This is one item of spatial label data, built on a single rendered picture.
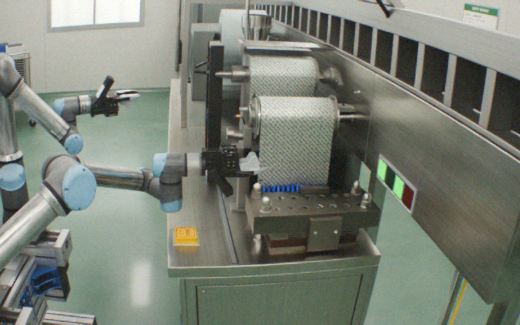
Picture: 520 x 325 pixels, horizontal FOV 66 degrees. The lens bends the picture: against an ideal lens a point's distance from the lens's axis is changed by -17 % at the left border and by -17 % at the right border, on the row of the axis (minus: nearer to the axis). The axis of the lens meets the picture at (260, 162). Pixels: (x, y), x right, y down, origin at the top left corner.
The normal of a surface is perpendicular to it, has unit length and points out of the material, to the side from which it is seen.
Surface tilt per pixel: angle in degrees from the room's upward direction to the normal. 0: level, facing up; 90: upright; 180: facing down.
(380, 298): 0
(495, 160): 90
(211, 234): 0
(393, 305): 0
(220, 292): 90
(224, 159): 90
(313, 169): 90
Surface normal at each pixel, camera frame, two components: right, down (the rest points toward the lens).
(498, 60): -0.98, 0.01
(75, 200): 0.81, 0.22
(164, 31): 0.17, 0.38
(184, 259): 0.05, -0.93
